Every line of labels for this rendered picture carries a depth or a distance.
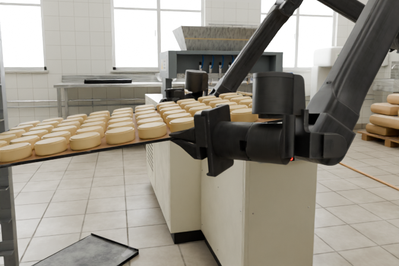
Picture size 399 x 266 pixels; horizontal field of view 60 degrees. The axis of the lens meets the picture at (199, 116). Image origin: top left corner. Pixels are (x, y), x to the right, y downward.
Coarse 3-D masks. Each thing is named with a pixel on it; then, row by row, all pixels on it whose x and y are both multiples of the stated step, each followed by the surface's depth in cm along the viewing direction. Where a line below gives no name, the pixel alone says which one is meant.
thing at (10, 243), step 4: (4, 240) 94; (8, 240) 94; (12, 240) 94; (0, 244) 93; (4, 244) 93; (8, 244) 94; (12, 244) 94; (0, 248) 93; (4, 248) 94; (8, 248) 94; (12, 248) 94; (0, 252) 93; (4, 252) 93; (8, 252) 93; (12, 252) 93
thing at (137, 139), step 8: (264, 120) 63; (272, 120) 62; (136, 128) 70; (168, 128) 66; (104, 136) 66; (136, 136) 62; (168, 136) 59; (104, 144) 59; (112, 144) 58; (120, 144) 57; (64, 152) 57; (72, 152) 56; (24, 160) 54
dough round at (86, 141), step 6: (90, 132) 60; (96, 132) 60; (72, 138) 57; (78, 138) 56; (84, 138) 56; (90, 138) 57; (96, 138) 58; (72, 144) 57; (78, 144) 56; (84, 144) 56; (90, 144) 57; (96, 144) 58
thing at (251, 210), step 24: (240, 168) 145; (264, 168) 142; (288, 168) 145; (312, 168) 148; (216, 192) 179; (240, 192) 146; (264, 192) 144; (288, 192) 147; (312, 192) 150; (216, 216) 181; (240, 216) 147; (264, 216) 145; (288, 216) 148; (312, 216) 152; (216, 240) 182; (240, 240) 148; (264, 240) 147; (288, 240) 150; (312, 240) 154; (240, 264) 149; (264, 264) 148; (288, 264) 152; (312, 264) 155
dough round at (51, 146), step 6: (48, 138) 60; (54, 138) 59; (60, 138) 58; (36, 144) 56; (42, 144) 55; (48, 144) 55; (54, 144) 56; (60, 144) 56; (66, 144) 58; (36, 150) 56; (42, 150) 55; (48, 150) 55; (54, 150) 56; (60, 150) 56
